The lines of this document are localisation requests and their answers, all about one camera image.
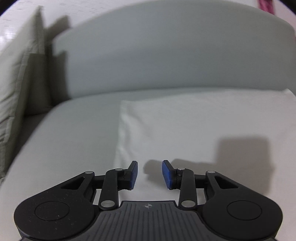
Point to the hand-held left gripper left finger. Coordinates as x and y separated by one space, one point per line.
133 175

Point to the large grey cushion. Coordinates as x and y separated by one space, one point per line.
32 37

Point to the grey sofa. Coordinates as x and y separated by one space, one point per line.
161 46

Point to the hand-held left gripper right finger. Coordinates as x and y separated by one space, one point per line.
167 175

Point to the small grey cushion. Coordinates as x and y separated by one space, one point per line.
11 104

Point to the white pillowcase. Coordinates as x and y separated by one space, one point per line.
185 122

